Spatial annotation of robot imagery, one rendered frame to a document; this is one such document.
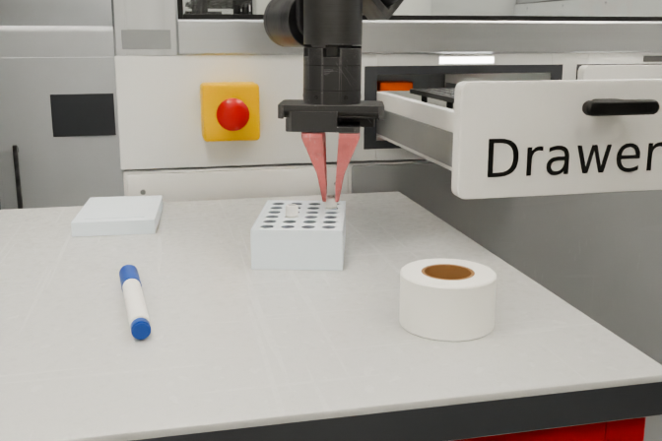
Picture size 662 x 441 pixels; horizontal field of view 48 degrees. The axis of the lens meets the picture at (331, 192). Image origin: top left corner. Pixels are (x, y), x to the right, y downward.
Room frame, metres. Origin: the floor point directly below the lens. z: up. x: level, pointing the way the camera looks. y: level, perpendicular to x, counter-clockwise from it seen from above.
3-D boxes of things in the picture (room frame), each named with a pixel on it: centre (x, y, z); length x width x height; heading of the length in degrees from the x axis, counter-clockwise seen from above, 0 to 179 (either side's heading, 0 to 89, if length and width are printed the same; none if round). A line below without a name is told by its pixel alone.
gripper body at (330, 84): (0.74, 0.00, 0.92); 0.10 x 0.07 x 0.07; 88
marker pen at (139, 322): (0.55, 0.15, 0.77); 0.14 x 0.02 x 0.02; 18
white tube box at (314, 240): (0.71, 0.03, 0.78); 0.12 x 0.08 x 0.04; 178
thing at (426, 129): (0.93, -0.21, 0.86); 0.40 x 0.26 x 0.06; 12
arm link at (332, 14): (0.75, 0.00, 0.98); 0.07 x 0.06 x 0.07; 30
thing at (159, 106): (1.52, -0.12, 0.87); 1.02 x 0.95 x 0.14; 102
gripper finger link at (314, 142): (0.74, -0.01, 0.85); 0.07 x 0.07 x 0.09; 88
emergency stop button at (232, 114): (0.92, 0.12, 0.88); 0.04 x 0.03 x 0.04; 102
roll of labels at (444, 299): (0.52, -0.09, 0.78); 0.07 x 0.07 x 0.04
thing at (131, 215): (0.84, 0.24, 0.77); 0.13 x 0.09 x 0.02; 9
